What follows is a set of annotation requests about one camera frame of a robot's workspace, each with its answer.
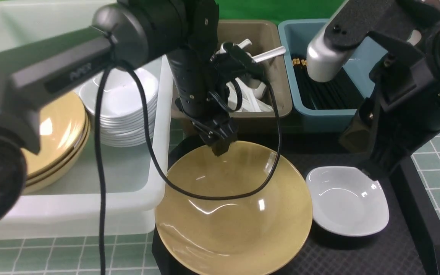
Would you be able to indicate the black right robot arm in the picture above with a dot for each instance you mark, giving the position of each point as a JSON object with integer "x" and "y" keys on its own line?
{"x": 403, "y": 112}

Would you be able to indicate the small white square dish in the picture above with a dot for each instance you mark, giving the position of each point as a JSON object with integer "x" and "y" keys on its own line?
{"x": 347, "y": 202}

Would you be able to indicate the bundle of black chopsticks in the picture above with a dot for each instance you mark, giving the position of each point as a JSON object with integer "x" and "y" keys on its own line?
{"x": 338, "y": 94}

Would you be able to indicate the pile of white spoons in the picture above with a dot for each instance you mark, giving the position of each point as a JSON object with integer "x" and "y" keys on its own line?
{"x": 248, "y": 99}

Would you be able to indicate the stack of white dishes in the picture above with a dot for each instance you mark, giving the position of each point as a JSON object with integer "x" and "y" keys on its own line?
{"x": 121, "y": 117}

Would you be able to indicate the stacked yellow bowl middle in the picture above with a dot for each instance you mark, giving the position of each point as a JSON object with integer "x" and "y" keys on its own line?
{"x": 68, "y": 160}

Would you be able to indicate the green cloth backdrop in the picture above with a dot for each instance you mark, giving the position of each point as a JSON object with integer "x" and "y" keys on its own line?
{"x": 277, "y": 10}

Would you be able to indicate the yellow noodle bowl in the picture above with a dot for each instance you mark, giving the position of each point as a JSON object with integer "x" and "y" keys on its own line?
{"x": 256, "y": 235}

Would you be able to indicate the stacked yellow bowl bottom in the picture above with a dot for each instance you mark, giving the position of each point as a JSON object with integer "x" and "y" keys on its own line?
{"x": 48, "y": 181}

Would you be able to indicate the large white plastic tub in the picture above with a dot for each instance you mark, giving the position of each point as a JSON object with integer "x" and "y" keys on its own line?
{"x": 70, "y": 206}

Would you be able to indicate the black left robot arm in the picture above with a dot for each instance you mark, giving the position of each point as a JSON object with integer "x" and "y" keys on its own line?
{"x": 125, "y": 35}

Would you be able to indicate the blue plastic chopstick bin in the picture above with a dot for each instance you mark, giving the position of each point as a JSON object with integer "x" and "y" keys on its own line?
{"x": 295, "y": 36}

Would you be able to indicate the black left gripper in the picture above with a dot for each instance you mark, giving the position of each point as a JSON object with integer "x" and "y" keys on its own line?
{"x": 203, "y": 94}

